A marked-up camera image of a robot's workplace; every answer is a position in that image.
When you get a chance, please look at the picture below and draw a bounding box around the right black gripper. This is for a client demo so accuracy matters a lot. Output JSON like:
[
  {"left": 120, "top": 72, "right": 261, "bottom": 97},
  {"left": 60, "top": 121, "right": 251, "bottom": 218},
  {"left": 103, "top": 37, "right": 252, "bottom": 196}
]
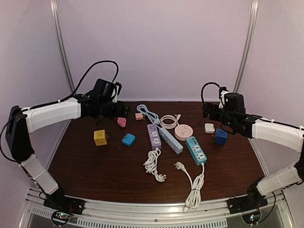
[{"left": 202, "top": 103, "right": 236, "bottom": 129}]

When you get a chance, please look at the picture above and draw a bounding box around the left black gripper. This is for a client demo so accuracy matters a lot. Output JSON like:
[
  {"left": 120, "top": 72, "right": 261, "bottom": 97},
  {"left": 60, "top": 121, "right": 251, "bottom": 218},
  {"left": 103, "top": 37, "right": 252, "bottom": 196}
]
[{"left": 98, "top": 100, "right": 131, "bottom": 118}]

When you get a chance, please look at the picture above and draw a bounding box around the dark blue cube adapter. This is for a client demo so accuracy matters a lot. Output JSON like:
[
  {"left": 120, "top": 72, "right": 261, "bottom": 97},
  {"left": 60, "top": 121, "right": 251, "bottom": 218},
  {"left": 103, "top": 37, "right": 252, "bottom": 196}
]
[{"left": 212, "top": 129, "right": 228, "bottom": 145}]

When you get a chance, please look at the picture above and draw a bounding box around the yellow cube adapter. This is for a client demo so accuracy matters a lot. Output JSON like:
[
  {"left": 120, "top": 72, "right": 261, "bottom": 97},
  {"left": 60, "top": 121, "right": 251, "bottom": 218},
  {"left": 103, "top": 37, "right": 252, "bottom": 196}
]
[{"left": 94, "top": 130, "right": 109, "bottom": 146}]

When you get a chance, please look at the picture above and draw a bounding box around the white small adapter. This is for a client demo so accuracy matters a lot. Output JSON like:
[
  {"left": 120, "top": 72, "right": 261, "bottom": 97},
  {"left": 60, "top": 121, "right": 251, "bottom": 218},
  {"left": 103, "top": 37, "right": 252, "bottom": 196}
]
[{"left": 204, "top": 123, "right": 215, "bottom": 134}]

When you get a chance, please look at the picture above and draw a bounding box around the pink charger plug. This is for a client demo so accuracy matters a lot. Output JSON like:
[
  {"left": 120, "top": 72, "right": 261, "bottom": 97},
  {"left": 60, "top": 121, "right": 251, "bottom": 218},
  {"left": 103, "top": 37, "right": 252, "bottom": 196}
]
[{"left": 135, "top": 113, "right": 145, "bottom": 121}]

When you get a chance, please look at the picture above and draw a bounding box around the light blue small adapter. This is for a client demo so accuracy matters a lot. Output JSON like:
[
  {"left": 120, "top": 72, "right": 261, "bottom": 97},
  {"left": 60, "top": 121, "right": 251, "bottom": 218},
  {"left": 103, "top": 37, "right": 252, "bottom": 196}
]
[{"left": 122, "top": 133, "right": 136, "bottom": 146}]

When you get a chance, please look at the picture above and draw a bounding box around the teal blue socket box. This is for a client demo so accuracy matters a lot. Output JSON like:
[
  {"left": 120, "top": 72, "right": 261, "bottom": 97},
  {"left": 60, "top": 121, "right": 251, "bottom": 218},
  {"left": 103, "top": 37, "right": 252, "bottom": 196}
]
[{"left": 185, "top": 136, "right": 207, "bottom": 166}]

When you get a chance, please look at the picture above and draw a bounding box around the pink round socket hub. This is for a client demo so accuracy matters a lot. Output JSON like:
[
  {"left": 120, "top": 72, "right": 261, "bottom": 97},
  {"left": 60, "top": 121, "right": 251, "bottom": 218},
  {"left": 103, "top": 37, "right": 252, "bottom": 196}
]
[{"left": 174, "top": 124, "right": 193, "bottom": 142}]

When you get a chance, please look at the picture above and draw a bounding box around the purple power strip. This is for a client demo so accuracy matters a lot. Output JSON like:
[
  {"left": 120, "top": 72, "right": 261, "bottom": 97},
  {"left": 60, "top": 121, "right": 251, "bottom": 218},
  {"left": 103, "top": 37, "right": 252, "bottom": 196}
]
[{"left": 147, "top": 124, "right": 162, "bottom": 150}]

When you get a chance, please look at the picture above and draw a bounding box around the light blue power strip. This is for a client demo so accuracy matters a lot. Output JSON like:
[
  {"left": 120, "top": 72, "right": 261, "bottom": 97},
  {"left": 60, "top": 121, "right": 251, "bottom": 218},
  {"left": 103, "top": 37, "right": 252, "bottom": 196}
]
[{"left": 159, "top": 127, "right": 183, "bottom": 154}]

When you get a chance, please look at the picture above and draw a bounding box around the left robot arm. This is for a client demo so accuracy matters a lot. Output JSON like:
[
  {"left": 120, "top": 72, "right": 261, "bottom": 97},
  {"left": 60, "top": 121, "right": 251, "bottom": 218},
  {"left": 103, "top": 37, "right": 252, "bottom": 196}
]
[{"left": 2, "top": 94, "right": 130, "bottom": 211}]

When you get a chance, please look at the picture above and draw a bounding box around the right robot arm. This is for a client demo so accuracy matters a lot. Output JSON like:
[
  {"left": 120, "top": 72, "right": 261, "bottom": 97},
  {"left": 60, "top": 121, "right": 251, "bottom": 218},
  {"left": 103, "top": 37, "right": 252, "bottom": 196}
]
[{"left": 202, "top": 102, "right": 304, "bottom": 210}]

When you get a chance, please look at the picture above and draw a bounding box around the white round plug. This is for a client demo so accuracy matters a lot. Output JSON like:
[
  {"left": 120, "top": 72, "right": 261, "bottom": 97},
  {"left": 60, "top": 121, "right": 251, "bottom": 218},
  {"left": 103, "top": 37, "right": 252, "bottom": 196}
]
[{"left": 153, "top": 118, "right": 160, "bottom": 125}]

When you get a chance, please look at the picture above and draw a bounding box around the pink flat adapter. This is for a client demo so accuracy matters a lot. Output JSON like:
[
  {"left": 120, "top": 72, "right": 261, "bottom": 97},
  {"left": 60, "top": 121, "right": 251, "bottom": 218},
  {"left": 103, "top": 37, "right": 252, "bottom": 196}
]
[{"left": 117, "top": 117, "right": 127, "bottom": 128}]

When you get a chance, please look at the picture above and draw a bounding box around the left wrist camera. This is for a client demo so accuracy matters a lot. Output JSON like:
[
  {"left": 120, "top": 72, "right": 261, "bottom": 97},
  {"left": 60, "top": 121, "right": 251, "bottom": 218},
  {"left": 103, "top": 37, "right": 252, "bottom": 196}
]
[{"left": 91, "top": 78, "right": 116, "bottom": 101}]

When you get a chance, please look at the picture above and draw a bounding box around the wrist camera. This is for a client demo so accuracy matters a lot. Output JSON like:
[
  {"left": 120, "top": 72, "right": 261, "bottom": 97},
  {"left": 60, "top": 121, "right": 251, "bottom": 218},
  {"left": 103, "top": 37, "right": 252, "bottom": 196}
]
[
  {"left": 91, "top": 78, "right": 116, "bottom": 101},
  {"left": 224, "top": 93, "right": 246, "bottom": 114}
]

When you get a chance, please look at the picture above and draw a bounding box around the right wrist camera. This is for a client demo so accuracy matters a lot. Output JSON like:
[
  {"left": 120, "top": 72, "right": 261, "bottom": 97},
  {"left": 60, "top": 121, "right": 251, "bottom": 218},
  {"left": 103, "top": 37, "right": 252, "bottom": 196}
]
[{"left": 224, "top": 93, "right": 246, "bottom": 114}]

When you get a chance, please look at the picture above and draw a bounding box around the pinkish white coiled cable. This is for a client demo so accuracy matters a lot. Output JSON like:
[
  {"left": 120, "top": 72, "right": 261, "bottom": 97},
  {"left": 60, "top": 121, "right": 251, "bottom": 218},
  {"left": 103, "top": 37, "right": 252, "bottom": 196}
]
[{"left": 160, "top": 114, "right": 181, "bottom": 129}]

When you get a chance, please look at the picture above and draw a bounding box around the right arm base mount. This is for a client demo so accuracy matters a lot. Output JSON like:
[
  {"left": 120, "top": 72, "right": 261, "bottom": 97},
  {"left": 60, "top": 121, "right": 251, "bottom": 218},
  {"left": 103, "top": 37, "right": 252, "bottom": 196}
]
[{"left": 227, "top": 182, "right": 268, "bottom": 214}]

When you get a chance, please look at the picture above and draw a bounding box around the white coiled strip cable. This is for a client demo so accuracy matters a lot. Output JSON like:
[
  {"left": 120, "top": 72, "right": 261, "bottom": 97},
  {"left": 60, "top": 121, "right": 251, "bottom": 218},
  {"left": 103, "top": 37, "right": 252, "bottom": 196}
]
[{"left": 143, "top": 149, "right": 167, "bottom": 184}]

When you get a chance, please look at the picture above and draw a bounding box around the white cable with plug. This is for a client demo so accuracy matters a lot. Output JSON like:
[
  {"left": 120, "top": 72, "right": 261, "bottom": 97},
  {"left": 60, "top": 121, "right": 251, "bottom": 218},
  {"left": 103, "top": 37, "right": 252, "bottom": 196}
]
[{"left": 175, "top": 161, "right": 206, "bottom": 210}]

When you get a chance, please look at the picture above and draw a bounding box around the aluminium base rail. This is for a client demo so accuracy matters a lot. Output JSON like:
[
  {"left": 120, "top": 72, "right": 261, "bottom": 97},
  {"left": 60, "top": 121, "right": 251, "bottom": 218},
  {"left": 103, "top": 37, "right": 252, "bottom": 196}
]
[{"left": 17, "top": 187, "right": 296, "bottom": 228}]

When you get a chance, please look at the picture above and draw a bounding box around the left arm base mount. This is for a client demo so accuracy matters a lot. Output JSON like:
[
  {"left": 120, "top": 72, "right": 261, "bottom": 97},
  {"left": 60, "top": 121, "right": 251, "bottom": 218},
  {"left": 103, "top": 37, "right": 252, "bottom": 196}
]
[{"left": 42, "top": 186, "right": 85, "bottom": 215}]

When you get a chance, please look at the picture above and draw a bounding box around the left aluminium frame post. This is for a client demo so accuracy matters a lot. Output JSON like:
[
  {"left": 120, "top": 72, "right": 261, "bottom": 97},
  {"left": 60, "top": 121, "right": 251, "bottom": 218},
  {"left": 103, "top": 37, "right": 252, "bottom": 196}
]
[{"left": 50, "top": 0, "right": 75, "bottom": 92}]

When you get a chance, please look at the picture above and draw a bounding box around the aluminium frame post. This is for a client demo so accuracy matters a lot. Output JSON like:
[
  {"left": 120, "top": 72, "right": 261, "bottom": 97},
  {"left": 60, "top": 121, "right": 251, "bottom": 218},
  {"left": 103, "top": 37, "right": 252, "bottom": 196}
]
[
  {"left": 233, "top": 0, "right": 259, "bottom": 92},
  {"left": 50, "top": 0, "right": 75, "bottom": 92}
]

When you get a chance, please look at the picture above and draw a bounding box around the right aluminium frame post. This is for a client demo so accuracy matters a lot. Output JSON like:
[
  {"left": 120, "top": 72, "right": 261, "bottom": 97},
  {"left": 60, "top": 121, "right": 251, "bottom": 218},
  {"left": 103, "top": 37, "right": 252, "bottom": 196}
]
[{"left": 233, "top": 0, "right": 259, "bottom": 92}]

